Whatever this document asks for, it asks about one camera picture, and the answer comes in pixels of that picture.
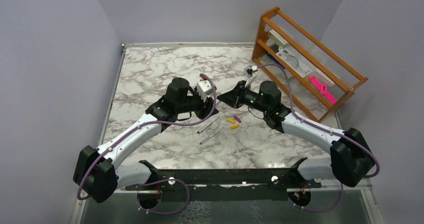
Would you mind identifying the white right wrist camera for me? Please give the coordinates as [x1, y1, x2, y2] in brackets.
[244, 66, 259, 88]

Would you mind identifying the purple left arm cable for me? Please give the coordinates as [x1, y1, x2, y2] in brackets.
[76, 73, 218, 215]

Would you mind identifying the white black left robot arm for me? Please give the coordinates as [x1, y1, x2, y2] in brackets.
[72, 74, 218, 203]

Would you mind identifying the silver pen middle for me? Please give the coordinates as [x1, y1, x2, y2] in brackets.
[197, 116, 219, 134]

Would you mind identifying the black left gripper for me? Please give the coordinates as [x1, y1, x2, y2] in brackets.
[176, 88, 219, 120]

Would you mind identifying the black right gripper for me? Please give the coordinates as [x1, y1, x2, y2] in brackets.
[217, 80, 269, 114]

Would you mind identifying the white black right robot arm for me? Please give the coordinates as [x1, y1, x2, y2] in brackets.
[217, 81, 377, 187]

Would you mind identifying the wooden shelf rack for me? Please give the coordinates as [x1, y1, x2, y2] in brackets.
[252, 7, 368, 122]

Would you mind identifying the pink tool on shelf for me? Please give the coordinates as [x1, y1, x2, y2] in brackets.
[309, 76, 337, 105]

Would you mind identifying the white device on shelf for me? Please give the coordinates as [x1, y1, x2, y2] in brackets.
[277, 46, 313, 78]

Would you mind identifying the white green box on shelf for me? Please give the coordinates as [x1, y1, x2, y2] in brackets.
[268, 29, 290, 49]

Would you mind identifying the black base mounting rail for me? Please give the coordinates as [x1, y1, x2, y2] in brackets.
[125, 168, 321, 201]

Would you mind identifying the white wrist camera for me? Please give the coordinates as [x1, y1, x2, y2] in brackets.
[196, 80, 217, 102]
[244, 66, 259, 88]

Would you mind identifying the yellow pen cap upper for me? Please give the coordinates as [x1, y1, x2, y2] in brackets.
[226, 118, 235, 124]

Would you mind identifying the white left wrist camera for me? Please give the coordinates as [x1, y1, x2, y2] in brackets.
[196, 80, 217, 102]

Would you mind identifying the purple pen cap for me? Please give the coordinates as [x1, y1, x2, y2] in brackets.
[234, 116, 242, 123]

